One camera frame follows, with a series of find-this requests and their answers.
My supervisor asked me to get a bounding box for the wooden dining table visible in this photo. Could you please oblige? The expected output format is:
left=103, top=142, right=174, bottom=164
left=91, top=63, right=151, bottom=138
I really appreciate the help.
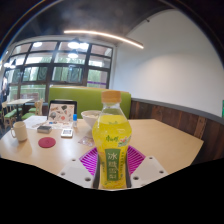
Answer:
left=6, top=98, right=35, bottom=121

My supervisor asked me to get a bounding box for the group of green-seated wooden chairs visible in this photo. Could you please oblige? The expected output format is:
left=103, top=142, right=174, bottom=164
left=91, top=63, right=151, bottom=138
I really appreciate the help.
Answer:
left=0, top=99, right=44, bottom=129

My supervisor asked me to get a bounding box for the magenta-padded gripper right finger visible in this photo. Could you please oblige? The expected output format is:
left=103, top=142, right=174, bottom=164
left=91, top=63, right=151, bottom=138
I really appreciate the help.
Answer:
left=125, top=145, right=169, bottom=189

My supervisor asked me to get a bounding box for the green upholstered bench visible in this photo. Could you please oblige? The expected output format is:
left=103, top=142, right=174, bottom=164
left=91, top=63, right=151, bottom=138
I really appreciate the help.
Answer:
left=48, top=85, right=132, bottom=120

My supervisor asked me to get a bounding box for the black sticker-covered tablet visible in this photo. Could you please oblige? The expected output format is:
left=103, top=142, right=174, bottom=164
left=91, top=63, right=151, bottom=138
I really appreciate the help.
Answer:
left=47, top=99, right=78, bottom=125

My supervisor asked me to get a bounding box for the flat round red coaster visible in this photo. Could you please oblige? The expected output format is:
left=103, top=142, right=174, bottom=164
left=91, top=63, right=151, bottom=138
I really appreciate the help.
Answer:
left=37, top=136, right=57, bottom=149

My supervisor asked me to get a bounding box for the small white device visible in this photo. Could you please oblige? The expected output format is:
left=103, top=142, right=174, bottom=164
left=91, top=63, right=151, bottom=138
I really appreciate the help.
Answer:
left=60, top=128, right=74, bottom=138

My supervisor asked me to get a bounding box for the yellow drink bottle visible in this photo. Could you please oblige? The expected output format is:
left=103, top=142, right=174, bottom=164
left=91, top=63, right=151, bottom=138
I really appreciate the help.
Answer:
left=91, top=89, right=133, bottom=190

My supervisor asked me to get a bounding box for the group of pendant lamps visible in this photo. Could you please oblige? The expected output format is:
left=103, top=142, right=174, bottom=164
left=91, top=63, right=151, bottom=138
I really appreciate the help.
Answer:
left=3, top=39, right=90, bottom=70

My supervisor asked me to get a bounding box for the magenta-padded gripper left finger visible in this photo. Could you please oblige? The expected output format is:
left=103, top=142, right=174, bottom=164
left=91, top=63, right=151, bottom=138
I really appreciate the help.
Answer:
left=57, top=146, right=101, bottom=190

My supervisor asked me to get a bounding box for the red sachet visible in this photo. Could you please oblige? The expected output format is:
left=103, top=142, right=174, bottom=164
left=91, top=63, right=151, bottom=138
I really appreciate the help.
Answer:
left=78, top=135, right=95, bottom=148

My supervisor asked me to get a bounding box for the white paper sheet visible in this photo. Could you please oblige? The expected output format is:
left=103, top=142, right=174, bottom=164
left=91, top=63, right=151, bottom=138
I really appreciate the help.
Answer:
left=23, top=115, right=48, bottom=130

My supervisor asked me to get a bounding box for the white bowl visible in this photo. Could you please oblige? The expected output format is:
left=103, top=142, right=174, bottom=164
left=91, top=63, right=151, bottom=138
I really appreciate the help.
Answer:
left=80, top=110, right=102, bottom=129

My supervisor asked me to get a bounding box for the small dark box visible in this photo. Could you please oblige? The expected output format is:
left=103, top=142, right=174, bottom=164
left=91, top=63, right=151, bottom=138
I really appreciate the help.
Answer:
left=36, top=124, right=53, bottom=135

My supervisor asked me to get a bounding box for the long curved ceiling light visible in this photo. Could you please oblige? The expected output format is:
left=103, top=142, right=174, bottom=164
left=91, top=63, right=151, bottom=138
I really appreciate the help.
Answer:
left=63, top=29, right=145, bottom=50

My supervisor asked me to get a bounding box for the white mug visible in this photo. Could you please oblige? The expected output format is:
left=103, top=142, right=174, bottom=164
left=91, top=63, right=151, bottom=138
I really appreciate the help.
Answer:
left=9, top=120, right=29, bottom=142

